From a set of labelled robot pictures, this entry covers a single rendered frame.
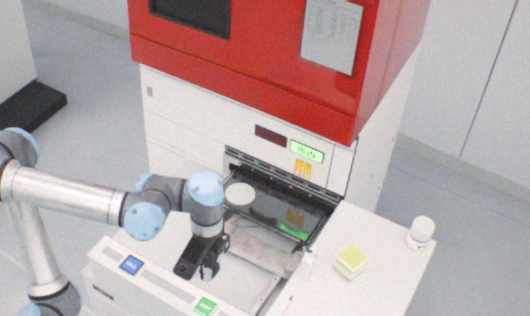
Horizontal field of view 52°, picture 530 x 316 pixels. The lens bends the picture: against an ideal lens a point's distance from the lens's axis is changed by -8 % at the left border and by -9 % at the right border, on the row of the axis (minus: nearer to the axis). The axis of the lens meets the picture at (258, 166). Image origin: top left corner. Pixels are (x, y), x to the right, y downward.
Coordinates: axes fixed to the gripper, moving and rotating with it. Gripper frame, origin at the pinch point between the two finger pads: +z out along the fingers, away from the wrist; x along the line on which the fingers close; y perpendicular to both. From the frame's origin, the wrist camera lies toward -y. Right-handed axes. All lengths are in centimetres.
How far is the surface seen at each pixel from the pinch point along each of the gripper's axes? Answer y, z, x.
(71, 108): 123, 111, 187
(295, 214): 50, 21, -3
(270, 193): 53, 21, 8
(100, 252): -0.9, 14.7, 36.9
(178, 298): -1.0, 14.7, 8.0
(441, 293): 115, 111, -64
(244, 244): 31.3, 22.7, 5.2
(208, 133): 59, 11, 36
